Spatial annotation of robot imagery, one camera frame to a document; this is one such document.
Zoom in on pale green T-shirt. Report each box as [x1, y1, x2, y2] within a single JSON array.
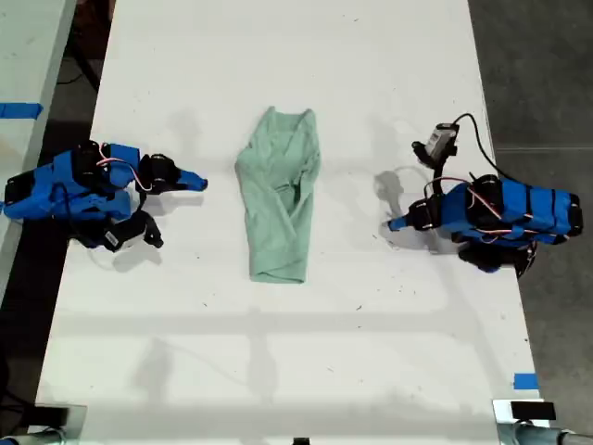
[[234, 106, 322, 285]]

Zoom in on small black box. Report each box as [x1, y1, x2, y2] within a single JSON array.
[[510, 401, 557, 421]]

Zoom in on metal pipe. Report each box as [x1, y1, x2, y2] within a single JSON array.
[[498, 419, 593, 445], [0, 428, 66, 445]]

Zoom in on red white servo wire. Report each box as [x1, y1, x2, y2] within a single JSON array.
[[466, 184, 506, 220], [97, 156, 153, 193]]

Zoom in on black camera box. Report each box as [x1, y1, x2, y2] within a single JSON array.
[[411, 121, 461, 166], [99, 210, 165, 254]]

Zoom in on black camera cable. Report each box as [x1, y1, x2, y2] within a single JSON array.
[[451, 113, 511, 180], [55, 183, 110, 251]]

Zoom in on black floor cable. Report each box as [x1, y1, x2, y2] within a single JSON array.
[[69, 44, 102, 93]]

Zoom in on metal table bracket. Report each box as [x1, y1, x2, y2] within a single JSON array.
[[491, 397, 558, 426], [33, 403, 89, 439]]

